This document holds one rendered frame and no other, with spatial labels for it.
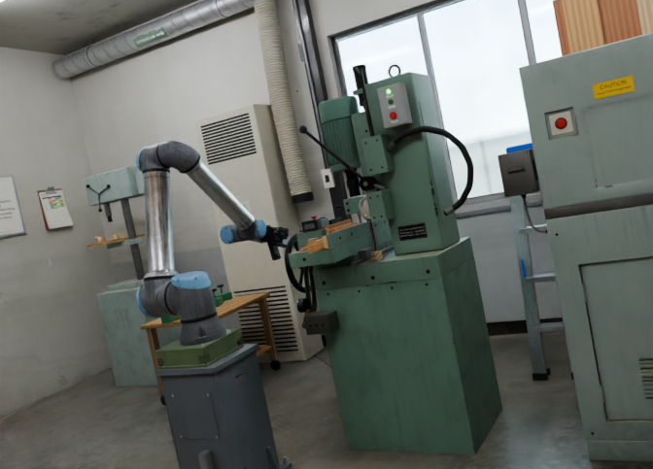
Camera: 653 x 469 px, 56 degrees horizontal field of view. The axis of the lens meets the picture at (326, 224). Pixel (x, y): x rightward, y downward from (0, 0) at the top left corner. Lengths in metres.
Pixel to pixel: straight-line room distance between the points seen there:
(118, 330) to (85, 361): 0.74
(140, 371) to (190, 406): 2.21
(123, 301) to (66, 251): 0.92
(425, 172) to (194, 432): 1.37
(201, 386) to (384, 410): 0.76
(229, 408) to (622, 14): 2.81
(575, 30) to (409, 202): 1.64
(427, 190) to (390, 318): 0.54
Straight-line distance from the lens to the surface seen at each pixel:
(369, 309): 2.55
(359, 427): 2.77
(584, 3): 3.78
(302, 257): 2.46
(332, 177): 4.16
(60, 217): 5.35
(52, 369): 5.25
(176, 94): 5.01
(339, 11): 4.31
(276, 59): 4.31
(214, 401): 2.48
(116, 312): 4.74
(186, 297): 2.50
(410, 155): 2.49
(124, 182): 4.68
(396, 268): 2.45
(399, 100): 2.44
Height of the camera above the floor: 1.12
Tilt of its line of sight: 3 degrees down
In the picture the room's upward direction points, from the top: 11 degrees counter-clockwise
